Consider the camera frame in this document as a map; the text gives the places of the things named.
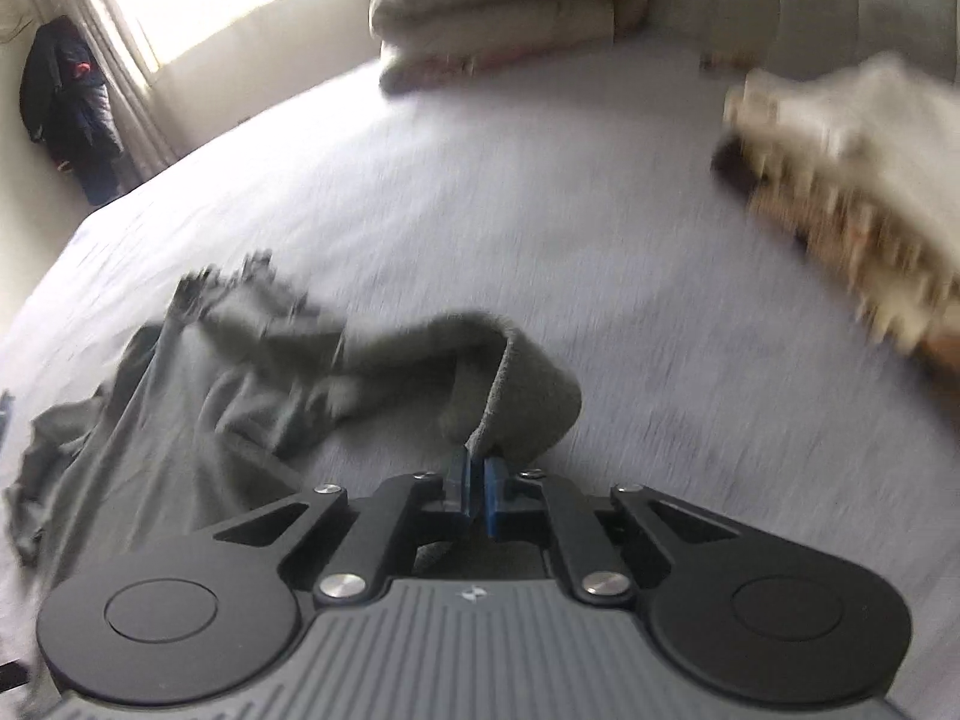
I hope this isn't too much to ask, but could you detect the beige patterned bag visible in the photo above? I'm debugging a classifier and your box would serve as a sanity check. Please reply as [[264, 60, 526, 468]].
[[715, 54, 958, 371]]

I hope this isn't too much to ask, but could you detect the dark hanging jacket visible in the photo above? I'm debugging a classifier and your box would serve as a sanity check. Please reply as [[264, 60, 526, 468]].
[[20, 15, 124, 206]]

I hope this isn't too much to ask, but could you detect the beige curtain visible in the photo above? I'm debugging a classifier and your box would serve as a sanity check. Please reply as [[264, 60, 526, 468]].
[[31, 0, 187, 185]]

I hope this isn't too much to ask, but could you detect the dark grey long-sleeve shirt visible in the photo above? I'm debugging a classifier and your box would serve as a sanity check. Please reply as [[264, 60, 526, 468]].
[[7, 255, 581, 582]]

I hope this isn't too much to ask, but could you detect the grey bed sheet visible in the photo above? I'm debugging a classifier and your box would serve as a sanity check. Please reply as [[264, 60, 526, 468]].
[[2, 37, 958, 718]]

